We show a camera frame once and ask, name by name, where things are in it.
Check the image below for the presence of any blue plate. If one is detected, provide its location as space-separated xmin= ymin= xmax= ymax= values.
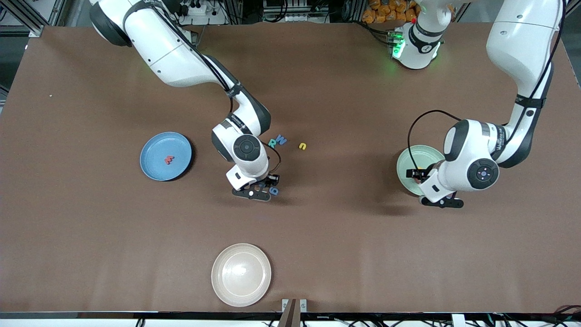
xmin=139 ymin=132 xmax=193 ymax=182

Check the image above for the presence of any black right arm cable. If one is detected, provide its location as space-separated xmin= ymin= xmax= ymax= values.
xmin=122 ymin=0 xmax=283 ymax=178

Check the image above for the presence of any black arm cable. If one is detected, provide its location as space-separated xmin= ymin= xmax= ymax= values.
xmin=122 ymin=0 xmax=283 ymax=178
xmin=407 ymin=0 xmax=566 ymax=178

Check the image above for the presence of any white power strip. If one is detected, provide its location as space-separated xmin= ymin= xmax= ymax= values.
xmin=181 ymin=0 xmax=214 ymax=17

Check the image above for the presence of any pale green plate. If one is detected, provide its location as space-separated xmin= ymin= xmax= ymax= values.
xmin=396 ymin=145 xmax=446 ymax=197

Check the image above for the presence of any orange packets pile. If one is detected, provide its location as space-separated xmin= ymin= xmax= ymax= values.
xmin=362 ymin=0 xmax=420 ymax=24

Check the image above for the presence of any aluminium frame profile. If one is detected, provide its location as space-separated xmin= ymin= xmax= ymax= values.
xmin=0 ymin=0 xmax=62 ymax=38

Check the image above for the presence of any black equipment rack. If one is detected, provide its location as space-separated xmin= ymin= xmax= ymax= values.
xmin=262 ymin=0 xmax=330 ymax=23

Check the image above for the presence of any beige plate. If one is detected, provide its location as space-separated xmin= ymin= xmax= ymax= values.
xmin=211 ymin=243 xmax=272 ymax=307

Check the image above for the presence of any brown post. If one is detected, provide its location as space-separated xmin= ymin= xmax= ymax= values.
xmin=278 ymin=298 xmax=301 ymax=327

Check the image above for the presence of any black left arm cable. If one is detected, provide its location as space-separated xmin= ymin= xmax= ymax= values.
xmin=407 ymin=0 xmax=566 ymax=178

